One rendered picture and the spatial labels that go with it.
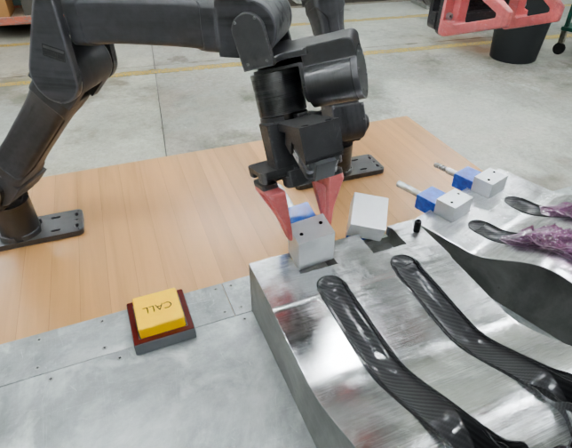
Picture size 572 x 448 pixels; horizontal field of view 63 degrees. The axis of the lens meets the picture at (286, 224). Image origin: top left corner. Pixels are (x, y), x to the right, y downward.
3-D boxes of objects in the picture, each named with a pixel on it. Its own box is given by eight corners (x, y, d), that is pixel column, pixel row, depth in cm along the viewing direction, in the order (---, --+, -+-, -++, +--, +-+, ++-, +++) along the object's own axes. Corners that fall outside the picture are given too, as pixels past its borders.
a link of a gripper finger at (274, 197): (336, 235, 57) (321, 162, 54) (282, 253, 56) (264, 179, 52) (314, 220, 63) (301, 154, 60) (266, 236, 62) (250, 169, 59)
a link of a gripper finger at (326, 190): (354, 228, 58) (341, 156, 55) (301, 246, 56) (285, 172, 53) (331, 215, 64) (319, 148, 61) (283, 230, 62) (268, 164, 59)
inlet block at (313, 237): (263, 204, 69) (260, 178, 65) (294, 195, 70) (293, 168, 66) (298, 271, 61) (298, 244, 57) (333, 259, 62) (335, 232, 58)
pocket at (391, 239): (354, 253, 69) (357, 234, 67) (385, 244, 71) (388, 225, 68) (370, 273, 66) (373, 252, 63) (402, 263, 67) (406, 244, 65)
